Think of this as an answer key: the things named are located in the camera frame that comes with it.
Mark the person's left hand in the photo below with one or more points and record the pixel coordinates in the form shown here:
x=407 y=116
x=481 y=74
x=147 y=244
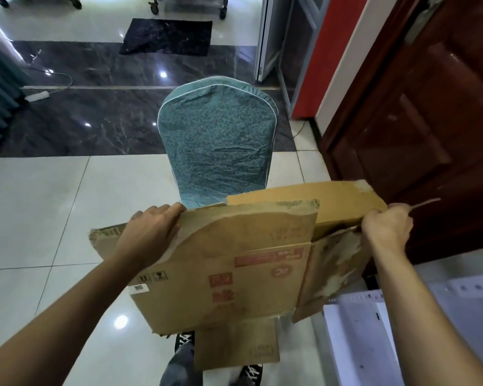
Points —
x=149 y=237

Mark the person's right hand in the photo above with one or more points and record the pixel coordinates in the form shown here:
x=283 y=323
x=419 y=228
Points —
x=388 y=229

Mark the large brown cardboard box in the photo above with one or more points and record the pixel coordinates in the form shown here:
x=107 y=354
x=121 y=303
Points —
x=249 y=237

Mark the white metal shelving rack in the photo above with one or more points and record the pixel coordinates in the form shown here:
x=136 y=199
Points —
x=354 y=341

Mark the person's left forearm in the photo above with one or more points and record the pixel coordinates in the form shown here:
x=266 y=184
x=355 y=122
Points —
x=56 y=329

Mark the person's right forearm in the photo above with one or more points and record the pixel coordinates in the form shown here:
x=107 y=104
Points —
x=430 y=325

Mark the person's grey trouser legs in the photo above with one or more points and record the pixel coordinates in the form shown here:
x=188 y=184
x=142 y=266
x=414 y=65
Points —
x=181 y=370

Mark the black and white sneaker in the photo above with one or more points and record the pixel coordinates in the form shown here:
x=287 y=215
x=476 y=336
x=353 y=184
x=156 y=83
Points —
x=251 y=374
x=184 y=342

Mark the dark wooden door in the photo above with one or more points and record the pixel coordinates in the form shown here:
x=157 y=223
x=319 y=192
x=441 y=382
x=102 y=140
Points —
x=418 y=116

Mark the teal fabric chair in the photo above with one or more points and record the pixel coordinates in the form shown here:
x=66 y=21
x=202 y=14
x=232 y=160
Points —
x=217 y=140

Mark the small printed brown carton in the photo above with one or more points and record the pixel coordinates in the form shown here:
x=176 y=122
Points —
x=237 y=345

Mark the white power strip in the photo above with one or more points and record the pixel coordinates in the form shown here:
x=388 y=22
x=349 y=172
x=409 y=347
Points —
x=37 y=96

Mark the dark floor mat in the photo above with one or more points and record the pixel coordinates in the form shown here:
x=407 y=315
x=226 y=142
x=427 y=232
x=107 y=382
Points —
x=165 y=36

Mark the blue pleated curtain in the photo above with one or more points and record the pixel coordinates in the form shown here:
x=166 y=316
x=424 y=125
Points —
x=0 y=92

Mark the metal trolley cart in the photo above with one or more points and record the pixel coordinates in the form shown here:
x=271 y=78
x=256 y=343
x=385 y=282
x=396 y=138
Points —
x=154 y=6

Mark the glass door with metal frame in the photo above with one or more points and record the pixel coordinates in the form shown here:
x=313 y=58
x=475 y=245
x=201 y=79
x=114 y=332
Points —
x=302 y=44

